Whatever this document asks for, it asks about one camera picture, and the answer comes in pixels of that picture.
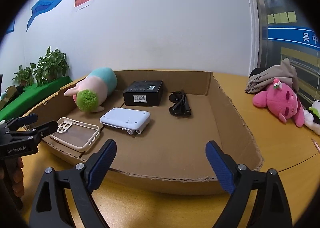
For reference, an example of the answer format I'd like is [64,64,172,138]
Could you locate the bare left hand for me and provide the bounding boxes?
[8,157,24,198]

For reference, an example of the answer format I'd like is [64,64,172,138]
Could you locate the small black product box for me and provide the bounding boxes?
[123,80,163,107]

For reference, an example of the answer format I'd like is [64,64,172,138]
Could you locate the pink plush toy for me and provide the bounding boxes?
[252,78,304,127]

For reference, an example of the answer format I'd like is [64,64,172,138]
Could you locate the pastel plush toy green hair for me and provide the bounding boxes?
[64,67,118,113]

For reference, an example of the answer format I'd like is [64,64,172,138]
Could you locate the yellow sticky notes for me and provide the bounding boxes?
[267,12,297,24]

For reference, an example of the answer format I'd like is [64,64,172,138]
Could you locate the black sunglasses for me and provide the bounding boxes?
[169,90,191,117]

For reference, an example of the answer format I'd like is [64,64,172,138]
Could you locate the cardboard box tray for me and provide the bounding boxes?
[41,71,264,195]

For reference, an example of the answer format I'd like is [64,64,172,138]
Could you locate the white handheld device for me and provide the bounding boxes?
[100,107,151,135]

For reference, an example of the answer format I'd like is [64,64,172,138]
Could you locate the potted green plant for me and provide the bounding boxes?
[30,46,69,86]
[12,65,34,87]

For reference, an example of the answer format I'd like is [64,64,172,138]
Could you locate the white panda plush toy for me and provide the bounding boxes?
[303,100,320,135]

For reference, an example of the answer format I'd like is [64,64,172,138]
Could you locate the green covered side table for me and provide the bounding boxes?
[1,77,72,120]

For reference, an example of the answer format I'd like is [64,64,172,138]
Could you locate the white clear phone case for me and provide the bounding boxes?
[50,117,100,152]

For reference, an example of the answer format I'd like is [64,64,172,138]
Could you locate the beige printed cloth bag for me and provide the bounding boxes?
[245,58,299,94]

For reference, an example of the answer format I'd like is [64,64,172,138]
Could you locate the copper coloured pen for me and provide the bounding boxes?
[311,138,320,153]

